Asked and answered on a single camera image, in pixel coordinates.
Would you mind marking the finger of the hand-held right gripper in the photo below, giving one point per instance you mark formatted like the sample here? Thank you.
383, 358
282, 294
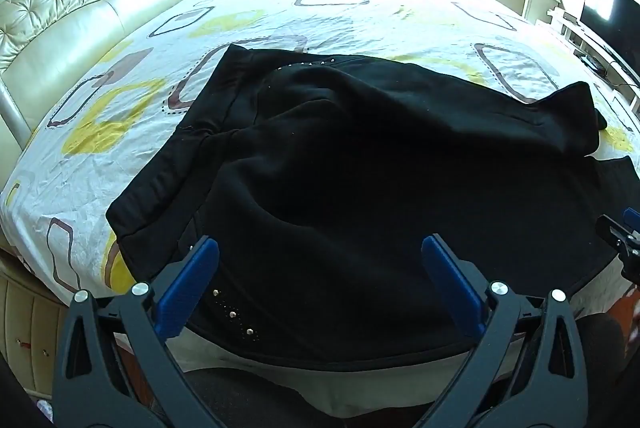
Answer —
617, 235

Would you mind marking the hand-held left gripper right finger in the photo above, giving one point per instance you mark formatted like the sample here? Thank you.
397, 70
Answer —
450, 278

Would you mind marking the black pants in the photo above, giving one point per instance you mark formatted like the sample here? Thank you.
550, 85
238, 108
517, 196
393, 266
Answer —
350, 158

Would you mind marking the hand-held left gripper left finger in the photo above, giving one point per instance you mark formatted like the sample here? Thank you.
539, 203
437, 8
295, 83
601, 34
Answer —
194, 277

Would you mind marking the black television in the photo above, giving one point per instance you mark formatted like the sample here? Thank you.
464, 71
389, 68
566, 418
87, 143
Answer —
620, 28

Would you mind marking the bed with patterned sheet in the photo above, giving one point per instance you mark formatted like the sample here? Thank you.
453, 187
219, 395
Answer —
350, 18

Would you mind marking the cream padded bed frame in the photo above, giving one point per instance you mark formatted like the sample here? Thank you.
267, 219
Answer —
30, 333

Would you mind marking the white television stand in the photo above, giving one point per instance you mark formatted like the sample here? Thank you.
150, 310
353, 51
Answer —
585, 41

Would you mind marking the cream tufted headboard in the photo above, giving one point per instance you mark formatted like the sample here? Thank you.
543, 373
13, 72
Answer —
75, 8

